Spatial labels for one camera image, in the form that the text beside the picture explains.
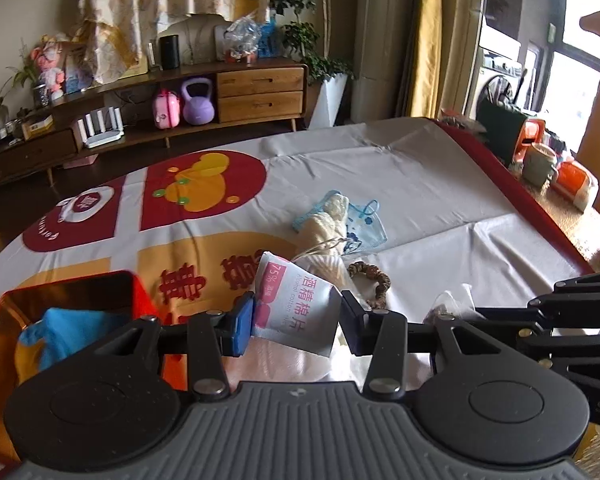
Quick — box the red storage box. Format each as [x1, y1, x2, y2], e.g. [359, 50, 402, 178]
[0, 271, 181, 471]

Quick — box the brown beaded bracelet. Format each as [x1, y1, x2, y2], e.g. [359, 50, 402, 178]
[346, 260, 392, 311]

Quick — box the light blue face mask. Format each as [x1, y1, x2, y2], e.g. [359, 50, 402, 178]
[291, 190, 387, 255]

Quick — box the black cylinder speaker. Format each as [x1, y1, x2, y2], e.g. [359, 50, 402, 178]
[158, 35, 181, 70]

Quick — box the yellow curtain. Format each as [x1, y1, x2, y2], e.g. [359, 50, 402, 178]
[404, 0, 487, 120]

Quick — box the patterned hanging cloth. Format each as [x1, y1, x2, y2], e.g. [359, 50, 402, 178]
[74, 0, 270, 84]

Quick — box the purple kettlebell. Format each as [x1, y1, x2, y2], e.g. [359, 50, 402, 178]
[181, 78, 215, 126]

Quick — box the blue rubber glove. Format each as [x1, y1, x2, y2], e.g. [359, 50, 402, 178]
[16, 308, 130, 372]

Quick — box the wooden tv console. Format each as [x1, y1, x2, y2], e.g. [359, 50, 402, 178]
[0, 58, 308, 185]

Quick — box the potted green plant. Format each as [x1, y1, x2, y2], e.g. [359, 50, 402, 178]
[270, 0, 352, 129]

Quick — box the white wifi router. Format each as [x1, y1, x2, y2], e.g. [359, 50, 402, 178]
[73, 106, 124, 150]

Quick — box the clear plastic bag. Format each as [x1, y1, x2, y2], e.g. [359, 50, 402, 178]
[223, 15, 261, 64]

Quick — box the pink plush doll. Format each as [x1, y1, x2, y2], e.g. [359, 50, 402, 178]
[30, 35, 70, 101]

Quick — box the printed white tablecloth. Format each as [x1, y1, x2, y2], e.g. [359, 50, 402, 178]
[0, 118, 590, 322]

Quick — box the orange tissue pack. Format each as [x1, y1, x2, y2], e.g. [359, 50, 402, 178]
[550, 160, 598, 212]

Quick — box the pink toy case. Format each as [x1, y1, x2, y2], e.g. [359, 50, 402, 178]
[152, 89, 181, 129]

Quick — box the cream knitted cloth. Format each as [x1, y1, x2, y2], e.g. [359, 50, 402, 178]
[291, 192, 350, 290]

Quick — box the dark green bag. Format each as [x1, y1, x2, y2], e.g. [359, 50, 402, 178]
[477, 100, 528, 167]

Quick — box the green ceramic mug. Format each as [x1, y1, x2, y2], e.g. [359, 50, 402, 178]
[522, 143, 558, 188]

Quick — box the alcohol wipes packet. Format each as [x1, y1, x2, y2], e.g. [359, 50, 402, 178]
[252, 252, 341, 358]

